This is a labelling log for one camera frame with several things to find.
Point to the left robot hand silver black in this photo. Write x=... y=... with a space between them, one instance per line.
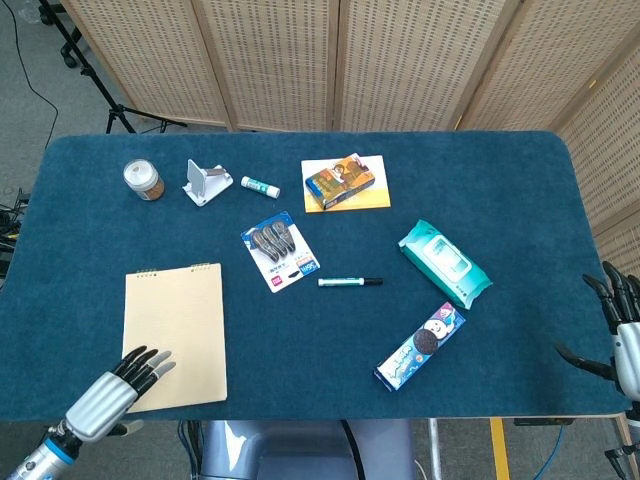
x=102 y=397

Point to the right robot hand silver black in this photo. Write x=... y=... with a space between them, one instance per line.
x=627 y=350

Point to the tan spiral notepad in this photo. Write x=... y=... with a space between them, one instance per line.
x=175 y=325

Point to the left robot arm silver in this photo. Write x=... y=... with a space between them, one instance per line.
x=42 y=456

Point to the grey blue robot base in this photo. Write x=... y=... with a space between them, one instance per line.
x=280 y=450

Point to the teal wet wipes pack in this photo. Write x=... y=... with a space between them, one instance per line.
x=445 y=262

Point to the blue cookie box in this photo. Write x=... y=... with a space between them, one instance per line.
x=420 y=347

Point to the dark blue table cloth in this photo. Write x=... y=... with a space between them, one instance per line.
x=310 y=350

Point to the metal table leg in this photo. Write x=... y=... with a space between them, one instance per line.
x=435 y=450

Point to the small jar with white lid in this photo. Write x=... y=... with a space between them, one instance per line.
x=144 y=181

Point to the correction tape blister pack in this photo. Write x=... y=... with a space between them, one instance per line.
x=280 y=250

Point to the white folding phone stand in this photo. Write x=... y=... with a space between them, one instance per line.
x=202 y=187

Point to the green white glue stick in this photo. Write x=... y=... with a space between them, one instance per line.
x=260 y=186

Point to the green marker with black cap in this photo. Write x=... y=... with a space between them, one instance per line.
x=345 y=282

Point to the black tripod stand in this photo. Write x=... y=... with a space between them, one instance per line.
x=116 y=111

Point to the yellow notepad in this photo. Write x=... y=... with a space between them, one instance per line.
x=372 y=195

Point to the orange blue cardboard box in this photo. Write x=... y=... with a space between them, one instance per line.
x=337 y=182

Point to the wooden woven folding screen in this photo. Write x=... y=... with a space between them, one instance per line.
x=280 y=60

